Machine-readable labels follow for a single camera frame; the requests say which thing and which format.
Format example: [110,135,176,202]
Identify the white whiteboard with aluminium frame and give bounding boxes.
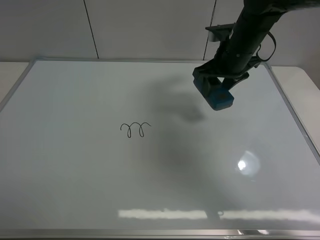
[0,59,320,240]

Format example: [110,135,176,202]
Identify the blue board eraser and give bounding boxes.
[193,76,234,111]

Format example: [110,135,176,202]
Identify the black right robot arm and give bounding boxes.
[192,0,320,90]

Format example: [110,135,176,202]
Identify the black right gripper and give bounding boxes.
[192,37,263,97]

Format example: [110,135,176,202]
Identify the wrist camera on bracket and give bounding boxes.
[205,23,235,42]

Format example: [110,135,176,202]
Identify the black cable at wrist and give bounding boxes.
[254,31,277,63]

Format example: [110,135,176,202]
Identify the black marker scribble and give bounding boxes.
[120,121,152,139]

